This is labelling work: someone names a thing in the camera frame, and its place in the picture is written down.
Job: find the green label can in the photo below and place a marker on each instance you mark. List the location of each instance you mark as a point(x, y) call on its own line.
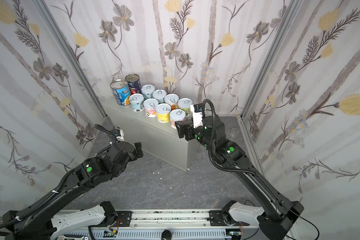
point(147, 91)

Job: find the aluminium corner frame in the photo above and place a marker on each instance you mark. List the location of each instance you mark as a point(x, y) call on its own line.
point(69, 53)
point(284, 27)

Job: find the pink label can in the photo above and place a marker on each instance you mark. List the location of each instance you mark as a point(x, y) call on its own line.
point(177, 115)

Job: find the blue label tall can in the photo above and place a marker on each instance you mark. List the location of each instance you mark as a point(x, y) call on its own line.
point(121, 91)

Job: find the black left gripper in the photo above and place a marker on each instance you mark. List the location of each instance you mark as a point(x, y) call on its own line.
point(138, 149)

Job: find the grey metal cabinet box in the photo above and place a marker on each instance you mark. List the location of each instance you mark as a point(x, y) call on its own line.
point(158, 139)

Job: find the clear plastic measuring cup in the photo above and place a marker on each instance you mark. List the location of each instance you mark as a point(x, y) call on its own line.
point(234, 132)

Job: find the dark chopped tomatoes can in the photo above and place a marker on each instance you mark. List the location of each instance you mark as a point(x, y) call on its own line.
point(134, 83)

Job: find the yellow label can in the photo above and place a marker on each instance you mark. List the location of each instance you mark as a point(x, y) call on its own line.
point(163, 112)

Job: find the aluminium corner frame left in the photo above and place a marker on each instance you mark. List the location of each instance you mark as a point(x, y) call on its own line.
point(69, 53)

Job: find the teal label can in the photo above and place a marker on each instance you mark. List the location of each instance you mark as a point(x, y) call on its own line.
point(136, 102)

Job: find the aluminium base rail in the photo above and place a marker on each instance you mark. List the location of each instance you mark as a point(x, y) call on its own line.
point(160, 225)

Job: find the orange label can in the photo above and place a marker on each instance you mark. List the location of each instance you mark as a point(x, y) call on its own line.
point(172, 100)

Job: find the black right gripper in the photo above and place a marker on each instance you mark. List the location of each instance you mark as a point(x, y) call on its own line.
point(185, 131)

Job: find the red label can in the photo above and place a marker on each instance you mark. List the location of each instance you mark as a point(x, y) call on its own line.
point(150, 107)

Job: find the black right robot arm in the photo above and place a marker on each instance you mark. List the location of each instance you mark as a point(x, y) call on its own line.
point(276, 214)

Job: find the aluminium corner frame right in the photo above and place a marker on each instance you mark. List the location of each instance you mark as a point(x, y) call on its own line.
point(284, 27)

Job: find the lime label can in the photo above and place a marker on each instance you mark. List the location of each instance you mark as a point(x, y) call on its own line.
point(185, 105)

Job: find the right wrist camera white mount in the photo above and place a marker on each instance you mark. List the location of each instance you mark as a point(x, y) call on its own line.
point(197, 115)

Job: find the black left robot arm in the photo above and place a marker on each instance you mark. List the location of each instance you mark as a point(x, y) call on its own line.
point(40, 221)

